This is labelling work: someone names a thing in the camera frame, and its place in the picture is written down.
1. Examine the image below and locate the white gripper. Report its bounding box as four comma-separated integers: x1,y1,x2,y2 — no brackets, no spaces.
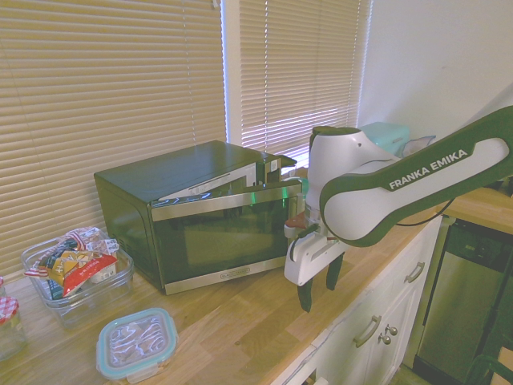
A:
283,231,346,314

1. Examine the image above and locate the stainless glass microwave door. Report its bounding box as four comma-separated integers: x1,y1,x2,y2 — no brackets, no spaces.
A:
148,182,304,297

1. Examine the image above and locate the black microwave oven body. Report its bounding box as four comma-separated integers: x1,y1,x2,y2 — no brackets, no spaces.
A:
94,140,298,293

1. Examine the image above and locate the white kitchen cabinet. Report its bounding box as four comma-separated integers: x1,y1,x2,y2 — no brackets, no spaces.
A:
275,215,444,385

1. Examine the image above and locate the stainless steel dishwasher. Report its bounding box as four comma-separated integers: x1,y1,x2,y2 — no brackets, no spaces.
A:
412,217,513,379

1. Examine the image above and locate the teal bread box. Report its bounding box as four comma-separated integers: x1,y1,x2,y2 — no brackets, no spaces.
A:
357,121,412,158

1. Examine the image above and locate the clear plastic bag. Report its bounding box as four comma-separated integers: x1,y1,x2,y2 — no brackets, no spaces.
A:
400,136,437,158

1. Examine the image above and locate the glass container blue lid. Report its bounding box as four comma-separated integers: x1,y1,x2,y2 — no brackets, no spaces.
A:
95,307,180,382

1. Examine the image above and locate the narrow beige window blind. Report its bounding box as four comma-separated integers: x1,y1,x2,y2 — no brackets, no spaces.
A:
238,0,373,162

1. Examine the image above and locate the clear plastic storage bin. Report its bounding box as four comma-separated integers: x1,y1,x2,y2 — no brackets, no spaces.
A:
21,227,135,331

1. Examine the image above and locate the red snack packet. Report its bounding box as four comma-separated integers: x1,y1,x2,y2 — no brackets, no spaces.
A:
61,251,119,298

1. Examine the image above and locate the striped snack packet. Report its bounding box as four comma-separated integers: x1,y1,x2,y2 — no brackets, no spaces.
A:
59,226,103,249

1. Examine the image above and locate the dark blue snack packet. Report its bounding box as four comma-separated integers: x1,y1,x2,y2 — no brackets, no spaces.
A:
37,239,82,298

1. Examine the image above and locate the wide beige window blind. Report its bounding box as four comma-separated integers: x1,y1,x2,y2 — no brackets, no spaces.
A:
0,0,226,278

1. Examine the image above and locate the glass jar red checkered lid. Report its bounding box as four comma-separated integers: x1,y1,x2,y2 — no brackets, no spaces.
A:
0,296,30,363

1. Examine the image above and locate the large metal drawer handle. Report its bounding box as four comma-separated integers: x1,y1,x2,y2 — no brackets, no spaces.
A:
353,314,383,349

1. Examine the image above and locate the small metal drawer handle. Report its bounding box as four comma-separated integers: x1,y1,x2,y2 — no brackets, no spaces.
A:
404,261,426,285

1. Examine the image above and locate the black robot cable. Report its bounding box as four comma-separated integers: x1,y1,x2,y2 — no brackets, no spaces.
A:
394,191,458,229

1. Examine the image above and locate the green chair frame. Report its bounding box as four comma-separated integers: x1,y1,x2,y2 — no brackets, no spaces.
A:
463,352,513,385

